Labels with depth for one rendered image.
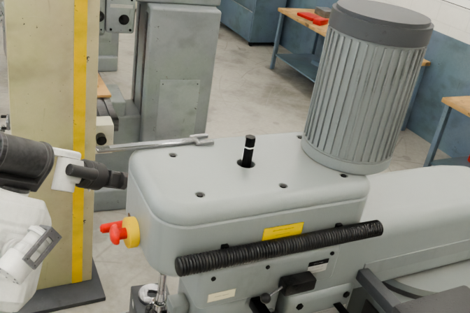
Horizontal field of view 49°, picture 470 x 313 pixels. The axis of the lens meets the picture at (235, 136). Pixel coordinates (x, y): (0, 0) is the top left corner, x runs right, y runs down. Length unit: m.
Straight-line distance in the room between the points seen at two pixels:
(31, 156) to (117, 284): 2.28
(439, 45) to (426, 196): 4.96
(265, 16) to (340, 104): 7.44
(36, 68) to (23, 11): 0.28
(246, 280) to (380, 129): 0.40
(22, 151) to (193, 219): 0.53
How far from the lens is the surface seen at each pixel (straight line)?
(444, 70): 6.24
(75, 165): 1.55
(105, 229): 1.14
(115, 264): 3.65
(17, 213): 1.29
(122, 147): 1.04
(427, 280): 1.46
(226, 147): 1.10
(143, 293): 1.78
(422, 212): 1.34
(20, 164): 1.29
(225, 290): 1.07
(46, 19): 2.63
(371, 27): 1.00
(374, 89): 1.03
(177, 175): 0.98
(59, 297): 3.40
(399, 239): 1.30
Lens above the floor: 2.40
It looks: 26 degrees down
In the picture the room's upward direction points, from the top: 9 degrees clockwise
